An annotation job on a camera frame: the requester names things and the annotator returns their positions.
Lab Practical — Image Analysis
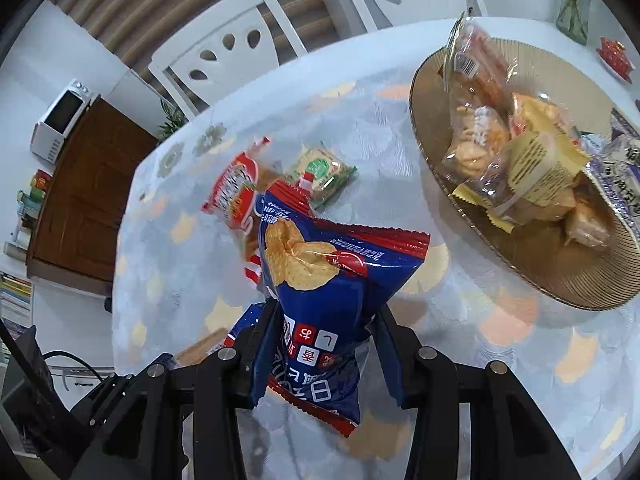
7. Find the blue chip bag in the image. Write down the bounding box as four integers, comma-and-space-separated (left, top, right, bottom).
250, 180, 432, 438

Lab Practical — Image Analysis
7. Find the red striped snack packet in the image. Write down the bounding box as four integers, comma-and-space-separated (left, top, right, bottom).
201, 136, 273, 286

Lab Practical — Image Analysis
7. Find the black tripod with cables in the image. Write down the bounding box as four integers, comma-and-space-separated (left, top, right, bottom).
0, 320, 101, 461

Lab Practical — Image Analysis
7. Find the grey and white snack packet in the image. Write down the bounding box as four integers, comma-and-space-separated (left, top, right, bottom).
582, 110, 640, 221

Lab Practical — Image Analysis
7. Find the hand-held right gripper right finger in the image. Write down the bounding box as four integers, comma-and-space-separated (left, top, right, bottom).
372, 305, 571, 480

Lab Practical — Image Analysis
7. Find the white microwave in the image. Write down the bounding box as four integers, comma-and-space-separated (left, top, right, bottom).
31, 79, 101, 165

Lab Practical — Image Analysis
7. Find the wrapped square pastry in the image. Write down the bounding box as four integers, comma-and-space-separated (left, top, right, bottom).
562, 192, 618, 250

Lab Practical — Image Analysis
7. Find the group of bottles and boxes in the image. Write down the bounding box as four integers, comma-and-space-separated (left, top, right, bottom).
4, 169, 53, 263

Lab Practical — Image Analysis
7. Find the clear cracker packet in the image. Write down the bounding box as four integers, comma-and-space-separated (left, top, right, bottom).
440, 12, 518, 183

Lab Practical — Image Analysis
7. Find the blue-edged tan cracker packet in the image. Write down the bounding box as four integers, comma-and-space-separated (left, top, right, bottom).
172, 302, 268, 368

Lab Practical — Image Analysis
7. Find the row of books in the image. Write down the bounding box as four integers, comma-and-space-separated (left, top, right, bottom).
0, 270, 35, 343

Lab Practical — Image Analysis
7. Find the yellow zigzag-edged snack packet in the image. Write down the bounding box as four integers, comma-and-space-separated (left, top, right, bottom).
452, 130, 592, 235

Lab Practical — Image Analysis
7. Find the green and white snack packet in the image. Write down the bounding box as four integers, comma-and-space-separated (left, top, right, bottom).
285, 146, 358, 211

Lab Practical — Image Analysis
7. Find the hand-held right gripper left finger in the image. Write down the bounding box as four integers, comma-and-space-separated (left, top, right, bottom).
70, 300, 283, 480

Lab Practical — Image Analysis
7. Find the glass vase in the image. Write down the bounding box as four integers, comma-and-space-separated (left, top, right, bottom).
556, 0, 593, 45

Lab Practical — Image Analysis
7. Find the green potted plant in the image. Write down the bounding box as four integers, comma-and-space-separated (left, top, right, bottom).
157, 100, 188, 143

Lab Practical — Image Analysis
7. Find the amber ribbed glass plate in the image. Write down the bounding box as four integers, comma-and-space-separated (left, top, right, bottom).
409, 42, 640, 311

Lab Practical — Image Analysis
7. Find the brown wooden cabinet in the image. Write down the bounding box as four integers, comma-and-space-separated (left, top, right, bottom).
27, 97, 160, 283

